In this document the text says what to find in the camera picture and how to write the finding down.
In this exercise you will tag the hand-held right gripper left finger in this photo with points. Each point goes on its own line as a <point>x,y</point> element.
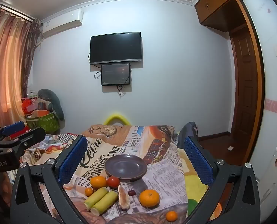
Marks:
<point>73,159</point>

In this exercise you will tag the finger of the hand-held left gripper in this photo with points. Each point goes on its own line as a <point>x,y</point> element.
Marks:
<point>32,137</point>
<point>13,127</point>

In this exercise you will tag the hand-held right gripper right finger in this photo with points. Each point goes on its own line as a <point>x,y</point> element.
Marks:
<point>197,162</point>

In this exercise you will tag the large orange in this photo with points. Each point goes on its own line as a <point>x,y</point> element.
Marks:
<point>98,182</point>
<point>149,198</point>

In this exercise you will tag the small orange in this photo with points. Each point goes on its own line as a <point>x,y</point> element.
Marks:
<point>171,216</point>
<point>89,192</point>

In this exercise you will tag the yellow banana piece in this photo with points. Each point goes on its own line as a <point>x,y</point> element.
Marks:
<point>105,203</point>
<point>95,198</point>

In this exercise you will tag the red tomato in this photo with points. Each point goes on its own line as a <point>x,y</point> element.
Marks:
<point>113,182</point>

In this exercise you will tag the dark purple plate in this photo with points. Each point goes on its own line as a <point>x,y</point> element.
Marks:
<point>125,168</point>

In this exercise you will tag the green storage basket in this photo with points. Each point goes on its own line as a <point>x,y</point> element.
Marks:
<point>45,122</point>

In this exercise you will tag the patterned bed blanket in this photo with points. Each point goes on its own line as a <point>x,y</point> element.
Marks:
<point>52,144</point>

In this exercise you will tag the red and orange boxes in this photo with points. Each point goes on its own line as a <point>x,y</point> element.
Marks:
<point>30,106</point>

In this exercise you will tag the dark cloth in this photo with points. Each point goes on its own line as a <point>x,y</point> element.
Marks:
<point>187,130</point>

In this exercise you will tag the printed newspaper tablecloth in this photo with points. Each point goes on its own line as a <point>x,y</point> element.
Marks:
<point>157,168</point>

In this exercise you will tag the grey plush toy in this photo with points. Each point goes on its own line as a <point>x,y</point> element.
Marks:
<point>53,100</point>

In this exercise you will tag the yellow chair back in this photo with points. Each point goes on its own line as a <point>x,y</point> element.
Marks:
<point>116,116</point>

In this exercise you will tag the bread slice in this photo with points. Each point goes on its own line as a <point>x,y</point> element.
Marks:
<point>124,198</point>

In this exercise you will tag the orange striped curtain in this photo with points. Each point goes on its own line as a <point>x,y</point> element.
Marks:
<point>7,63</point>

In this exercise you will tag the white appliance with stickers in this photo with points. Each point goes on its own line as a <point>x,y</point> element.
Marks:
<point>276,172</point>

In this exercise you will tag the brown wooden door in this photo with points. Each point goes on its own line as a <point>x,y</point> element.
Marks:
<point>244,86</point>

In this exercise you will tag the white air conditioner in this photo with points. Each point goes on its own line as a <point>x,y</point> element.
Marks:
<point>61,23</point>

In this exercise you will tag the wooden overhead cabinet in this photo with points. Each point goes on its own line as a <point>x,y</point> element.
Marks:
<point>217,7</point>

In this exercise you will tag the small black wall monitor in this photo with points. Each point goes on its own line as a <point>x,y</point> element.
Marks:
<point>115,74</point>

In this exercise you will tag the black wall television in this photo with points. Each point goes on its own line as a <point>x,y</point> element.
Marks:
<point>116,47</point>

